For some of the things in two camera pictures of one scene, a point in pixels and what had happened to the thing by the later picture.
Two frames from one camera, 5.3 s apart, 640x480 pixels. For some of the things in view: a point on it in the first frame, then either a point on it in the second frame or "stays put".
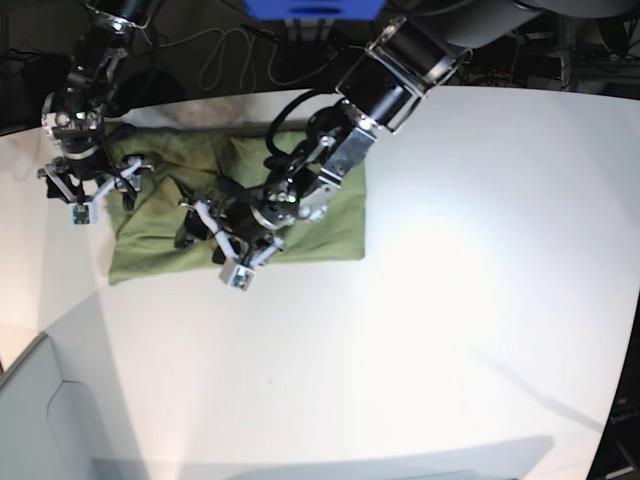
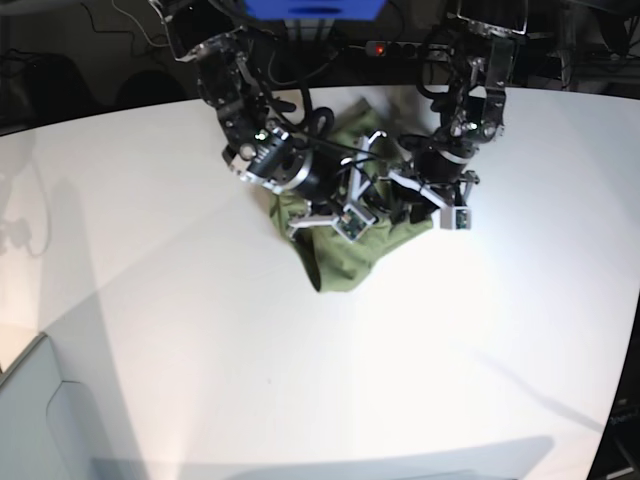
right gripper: (242, 226) → (438, 176)
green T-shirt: (187, 160) → (335, 262)
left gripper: (86, 183) → (343, 182)
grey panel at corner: (48, 426) stays put
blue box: (315, 10) stays put
